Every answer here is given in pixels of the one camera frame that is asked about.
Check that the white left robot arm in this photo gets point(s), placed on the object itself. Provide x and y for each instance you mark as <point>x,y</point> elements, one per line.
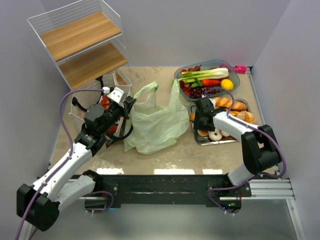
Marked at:
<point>40,203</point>

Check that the long bread loaf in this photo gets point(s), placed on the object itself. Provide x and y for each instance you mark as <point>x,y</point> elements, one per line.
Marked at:
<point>227,103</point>

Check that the metal pastry tray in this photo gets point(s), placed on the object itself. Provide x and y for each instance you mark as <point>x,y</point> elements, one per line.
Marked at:
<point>205,140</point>

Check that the white frosted donut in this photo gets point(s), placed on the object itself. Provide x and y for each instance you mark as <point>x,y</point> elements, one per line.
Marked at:
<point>215,135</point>

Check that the pink plastic clip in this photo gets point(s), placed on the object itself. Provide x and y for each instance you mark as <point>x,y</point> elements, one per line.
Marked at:
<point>240,69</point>

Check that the green white leek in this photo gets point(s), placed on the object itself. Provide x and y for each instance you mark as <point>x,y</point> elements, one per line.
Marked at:
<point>194,78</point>

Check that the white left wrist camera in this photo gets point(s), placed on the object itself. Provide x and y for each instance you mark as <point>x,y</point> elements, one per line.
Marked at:
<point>116,95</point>

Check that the yellow lemon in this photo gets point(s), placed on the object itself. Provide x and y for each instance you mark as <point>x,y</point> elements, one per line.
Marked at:
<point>227,84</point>

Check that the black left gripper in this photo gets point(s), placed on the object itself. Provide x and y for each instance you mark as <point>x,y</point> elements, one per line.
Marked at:
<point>126,107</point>

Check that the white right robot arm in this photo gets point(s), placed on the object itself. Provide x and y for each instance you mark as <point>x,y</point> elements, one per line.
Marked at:
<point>260,150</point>

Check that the large sugared cruller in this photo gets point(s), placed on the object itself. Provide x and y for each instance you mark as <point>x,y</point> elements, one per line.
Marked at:
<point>247,117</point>

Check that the purple grape bunch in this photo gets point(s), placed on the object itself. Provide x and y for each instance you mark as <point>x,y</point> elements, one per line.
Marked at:
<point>199,91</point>

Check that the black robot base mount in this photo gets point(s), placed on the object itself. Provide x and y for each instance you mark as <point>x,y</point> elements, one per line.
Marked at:
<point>208,190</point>

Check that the orange carrot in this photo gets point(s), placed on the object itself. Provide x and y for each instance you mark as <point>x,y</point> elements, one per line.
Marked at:
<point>210,82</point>

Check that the white wire wooden shelf rack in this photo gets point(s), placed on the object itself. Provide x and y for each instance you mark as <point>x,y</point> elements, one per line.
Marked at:
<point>85,40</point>

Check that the clear teal produce container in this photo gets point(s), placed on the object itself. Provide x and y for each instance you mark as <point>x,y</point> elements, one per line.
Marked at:
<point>206,65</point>

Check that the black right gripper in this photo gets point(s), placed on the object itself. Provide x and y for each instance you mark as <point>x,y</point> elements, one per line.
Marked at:
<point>200,122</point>

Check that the beige canvas tote bag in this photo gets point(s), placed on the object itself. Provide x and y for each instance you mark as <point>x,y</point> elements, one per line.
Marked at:
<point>80,101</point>

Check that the green avocado print bag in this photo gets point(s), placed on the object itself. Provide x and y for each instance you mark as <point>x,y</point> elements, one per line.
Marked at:
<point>156,127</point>

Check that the golden croissant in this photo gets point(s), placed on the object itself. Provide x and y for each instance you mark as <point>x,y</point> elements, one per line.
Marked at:
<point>192,116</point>

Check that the red snack bag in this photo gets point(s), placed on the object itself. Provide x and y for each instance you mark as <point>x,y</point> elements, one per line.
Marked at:
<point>110,122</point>

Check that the orange glazed donut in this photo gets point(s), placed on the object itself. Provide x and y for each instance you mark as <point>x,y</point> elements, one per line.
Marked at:
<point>202,133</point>

